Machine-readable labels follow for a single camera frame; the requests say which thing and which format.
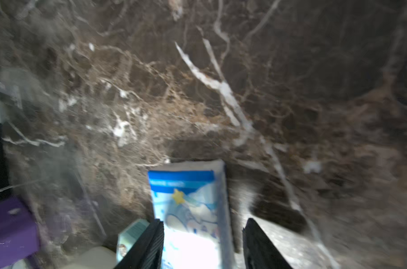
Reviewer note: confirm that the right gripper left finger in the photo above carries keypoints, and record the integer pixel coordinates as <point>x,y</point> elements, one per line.
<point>147,252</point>

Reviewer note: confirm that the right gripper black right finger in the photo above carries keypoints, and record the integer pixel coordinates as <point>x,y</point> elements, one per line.
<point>259,251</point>

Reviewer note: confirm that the white storage box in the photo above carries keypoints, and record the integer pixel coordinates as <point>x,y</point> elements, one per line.
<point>95,258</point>

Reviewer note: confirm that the light blue tissue pack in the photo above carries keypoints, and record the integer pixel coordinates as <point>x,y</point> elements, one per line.
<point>191,199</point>

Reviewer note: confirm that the small teal tissue pack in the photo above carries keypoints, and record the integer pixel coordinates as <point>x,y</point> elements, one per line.
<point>128,237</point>

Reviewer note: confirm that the purple plastic scoop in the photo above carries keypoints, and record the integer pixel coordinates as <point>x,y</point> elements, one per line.
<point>18,232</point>

